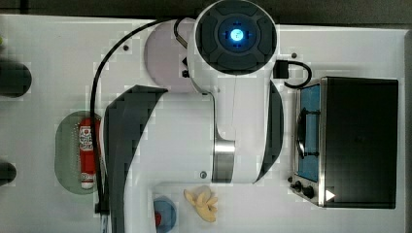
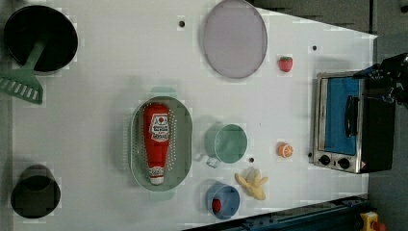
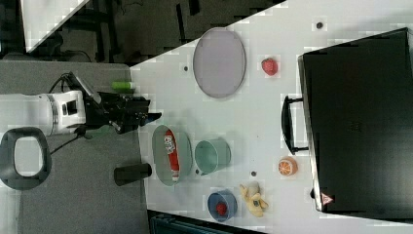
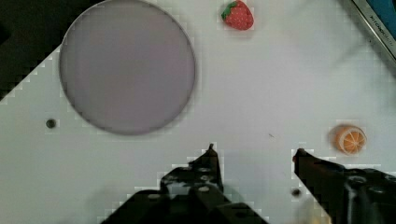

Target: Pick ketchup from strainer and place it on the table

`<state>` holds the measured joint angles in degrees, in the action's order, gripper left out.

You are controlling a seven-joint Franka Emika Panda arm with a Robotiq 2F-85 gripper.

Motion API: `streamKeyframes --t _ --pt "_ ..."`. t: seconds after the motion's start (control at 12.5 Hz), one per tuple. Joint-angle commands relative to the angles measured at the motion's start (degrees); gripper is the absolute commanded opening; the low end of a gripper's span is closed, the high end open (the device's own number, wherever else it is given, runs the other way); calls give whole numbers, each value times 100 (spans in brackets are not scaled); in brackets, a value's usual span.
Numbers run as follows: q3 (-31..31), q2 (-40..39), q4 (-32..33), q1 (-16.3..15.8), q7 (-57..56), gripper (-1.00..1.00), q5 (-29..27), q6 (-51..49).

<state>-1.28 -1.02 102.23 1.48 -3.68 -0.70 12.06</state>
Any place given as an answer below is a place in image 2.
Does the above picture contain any red ketchup bottle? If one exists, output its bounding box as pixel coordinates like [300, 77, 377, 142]
[143, 104, 170, 185]

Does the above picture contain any green mug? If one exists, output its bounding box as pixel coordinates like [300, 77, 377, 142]
[204, 123, 247, 168]

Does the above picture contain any round grey plate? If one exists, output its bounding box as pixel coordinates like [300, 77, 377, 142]
[203, 0, 268, 78]

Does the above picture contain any toy peeled banana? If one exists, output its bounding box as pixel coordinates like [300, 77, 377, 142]
[235, 168, 268, 200]

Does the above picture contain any blue cup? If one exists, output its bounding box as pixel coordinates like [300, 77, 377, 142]
[206, 183, 241, 219]

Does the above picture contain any toy orange half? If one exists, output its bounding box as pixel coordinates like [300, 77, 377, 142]
[277, 142, 293, 158]

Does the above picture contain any small red toy fruit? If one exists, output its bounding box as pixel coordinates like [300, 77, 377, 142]
[212, 198, 222, 214]

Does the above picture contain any red toy strawberry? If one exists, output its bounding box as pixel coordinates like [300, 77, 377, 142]
[278, 57, 293, 72]

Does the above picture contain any black toaster oven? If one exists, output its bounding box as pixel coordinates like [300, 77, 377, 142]
[313, 72, 395, 174]

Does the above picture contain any green slotted spatula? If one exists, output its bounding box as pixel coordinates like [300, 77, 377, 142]
[0, 38, 46, 105]

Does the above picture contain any black cylindrical cup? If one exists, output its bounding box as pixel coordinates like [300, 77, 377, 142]
[11, 165, 61, 218]

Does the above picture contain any yellow red clamp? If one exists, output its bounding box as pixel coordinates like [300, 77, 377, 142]
[360, 212, 387, 231]

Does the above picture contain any black pot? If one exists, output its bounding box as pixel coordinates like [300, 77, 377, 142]
[4, 5, 78, 72]

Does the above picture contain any black tripod camera mount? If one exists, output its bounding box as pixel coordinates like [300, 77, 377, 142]
[353, 53, 408, 105]

